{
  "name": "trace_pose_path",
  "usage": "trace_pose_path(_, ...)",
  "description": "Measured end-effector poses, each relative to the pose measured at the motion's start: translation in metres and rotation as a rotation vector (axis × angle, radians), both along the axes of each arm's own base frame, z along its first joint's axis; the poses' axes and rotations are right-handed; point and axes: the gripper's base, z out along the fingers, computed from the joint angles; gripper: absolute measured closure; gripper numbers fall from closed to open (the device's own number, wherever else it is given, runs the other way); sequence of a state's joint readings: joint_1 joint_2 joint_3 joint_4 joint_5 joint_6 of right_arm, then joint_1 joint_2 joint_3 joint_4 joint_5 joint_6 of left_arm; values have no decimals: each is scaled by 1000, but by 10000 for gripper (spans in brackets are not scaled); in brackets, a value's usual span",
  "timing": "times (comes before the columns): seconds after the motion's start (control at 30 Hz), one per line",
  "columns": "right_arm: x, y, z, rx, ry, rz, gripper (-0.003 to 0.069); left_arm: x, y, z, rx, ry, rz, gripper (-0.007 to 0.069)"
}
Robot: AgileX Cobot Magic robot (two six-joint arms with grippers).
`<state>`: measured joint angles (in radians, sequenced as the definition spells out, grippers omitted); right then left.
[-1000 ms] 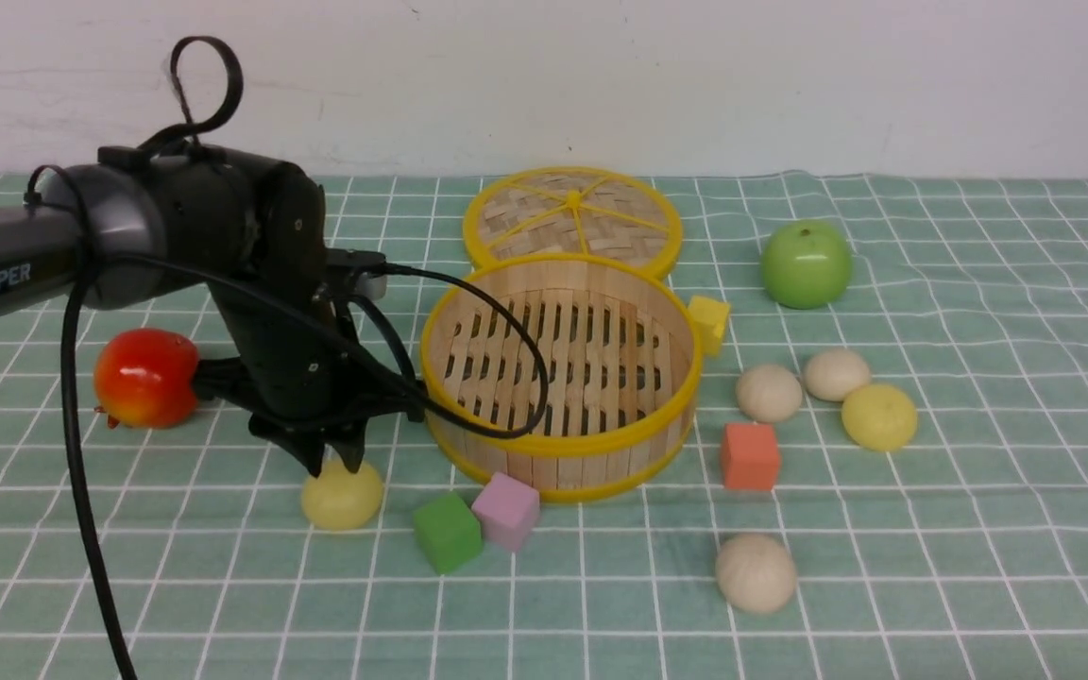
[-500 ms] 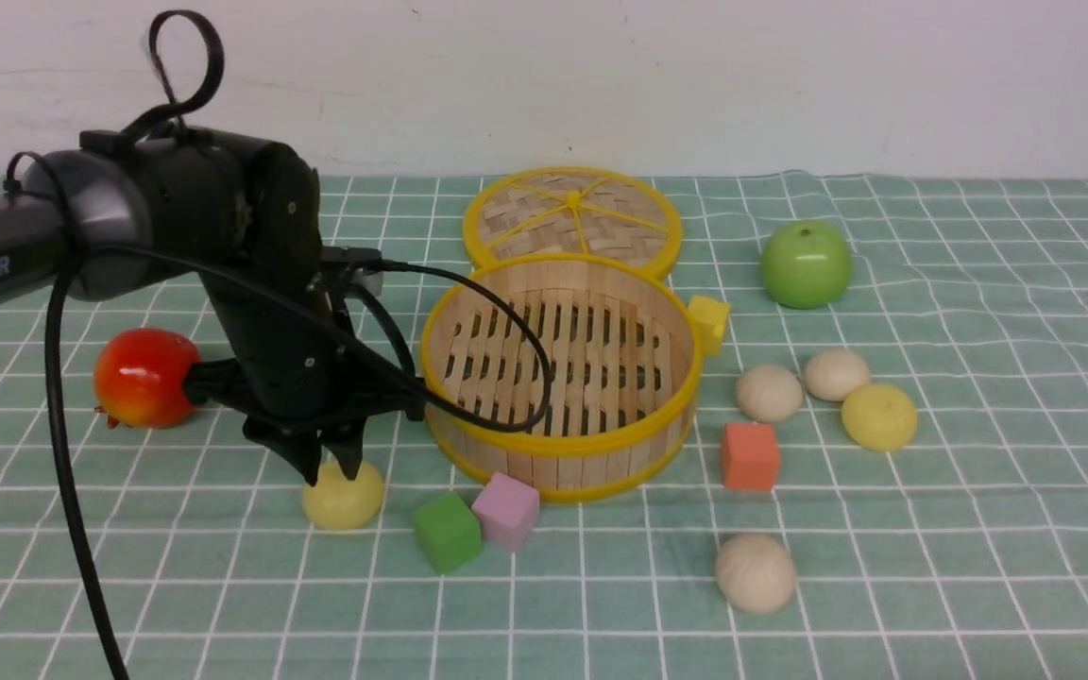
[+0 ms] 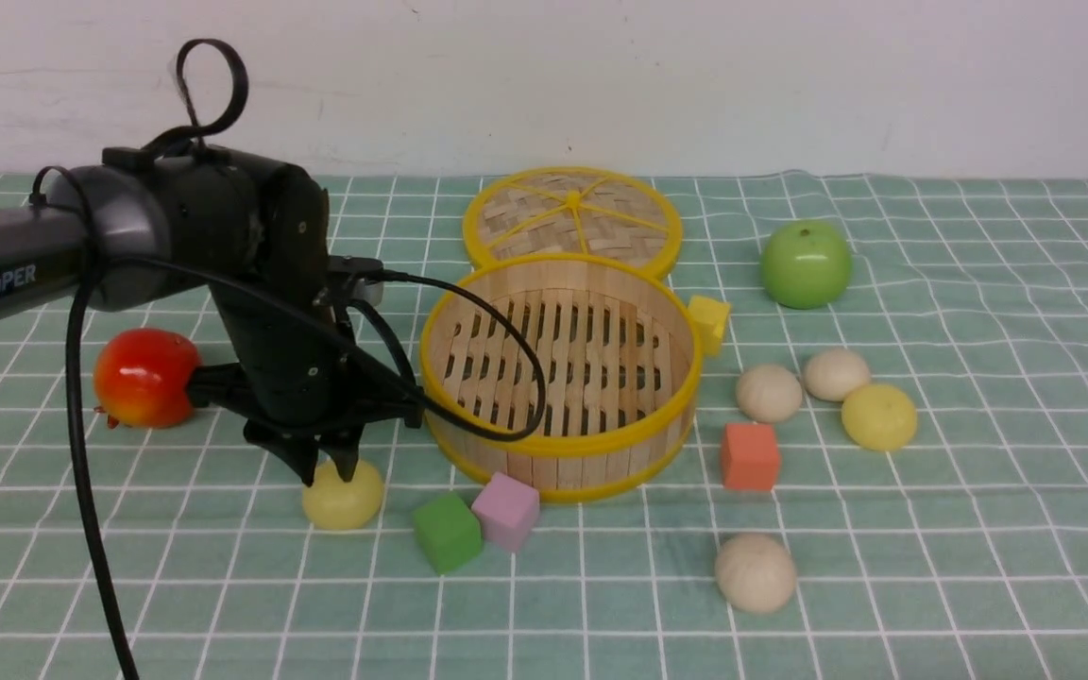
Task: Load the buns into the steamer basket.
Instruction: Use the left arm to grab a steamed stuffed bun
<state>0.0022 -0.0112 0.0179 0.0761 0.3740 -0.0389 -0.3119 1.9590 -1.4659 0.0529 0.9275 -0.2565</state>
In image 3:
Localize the green toy apple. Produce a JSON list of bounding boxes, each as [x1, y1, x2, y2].
[[759, 219, 852, 310]]

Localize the red toy apple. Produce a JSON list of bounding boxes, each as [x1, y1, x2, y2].
[[92, 327, 200, 429]]

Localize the yellow bun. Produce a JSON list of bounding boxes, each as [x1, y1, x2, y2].
[[841, 383, 919, 452], [301, 459, 385, 531]]

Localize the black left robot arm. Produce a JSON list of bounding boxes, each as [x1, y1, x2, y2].
[[0, 147, 424, 484]]

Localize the pink foam cube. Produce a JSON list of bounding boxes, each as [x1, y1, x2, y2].
[[470, 472, 541, 553]]

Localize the white bun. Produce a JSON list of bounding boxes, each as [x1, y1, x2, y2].
[[802, 346, 871, 403], [714, 533, 798, 615], [735, 364, 804, 423]]

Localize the yellow foam cube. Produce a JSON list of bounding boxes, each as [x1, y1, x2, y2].
[[688, 296, 731, 357]]

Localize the orange foam cube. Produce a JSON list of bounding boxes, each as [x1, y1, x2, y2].
[[720, 422, 781, 492]]

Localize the green foam cube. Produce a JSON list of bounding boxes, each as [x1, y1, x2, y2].
[[411, 491, 485, 574]]

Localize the bamboo steamer tray yellow rims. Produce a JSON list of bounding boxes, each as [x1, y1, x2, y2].
[[419, 254, 705, 503]]

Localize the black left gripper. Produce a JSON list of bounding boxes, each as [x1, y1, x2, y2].
[[187, 257, 423, 487]]

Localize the woven bamboo steamer lid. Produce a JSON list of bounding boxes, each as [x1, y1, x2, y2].
[[461, 166, 684, 280]]

